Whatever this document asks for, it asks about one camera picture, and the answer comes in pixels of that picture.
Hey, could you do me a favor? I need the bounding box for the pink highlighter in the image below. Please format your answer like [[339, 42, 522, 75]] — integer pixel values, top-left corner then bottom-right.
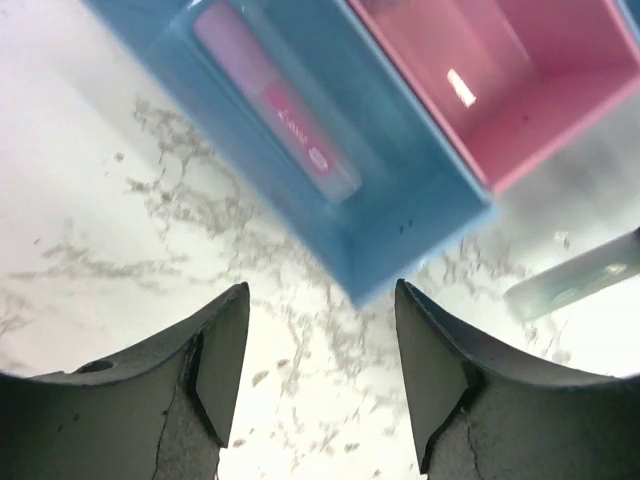
[[194, 1, 361, 203]]

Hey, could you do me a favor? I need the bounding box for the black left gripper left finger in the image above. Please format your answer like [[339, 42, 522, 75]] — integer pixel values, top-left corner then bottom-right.
[[1, 283, 250, 479]]

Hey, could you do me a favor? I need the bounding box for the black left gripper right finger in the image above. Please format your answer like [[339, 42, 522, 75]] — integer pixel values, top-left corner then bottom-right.
[[395, 280, 639, 479]]

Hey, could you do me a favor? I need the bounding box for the blue plastic bin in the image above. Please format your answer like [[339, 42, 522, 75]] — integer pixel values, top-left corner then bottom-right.
[[90, 1, 492, 307]]

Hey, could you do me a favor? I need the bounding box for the pink plastic bin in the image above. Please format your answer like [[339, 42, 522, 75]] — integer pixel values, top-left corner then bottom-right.
[[352, 0, 639, 193]]

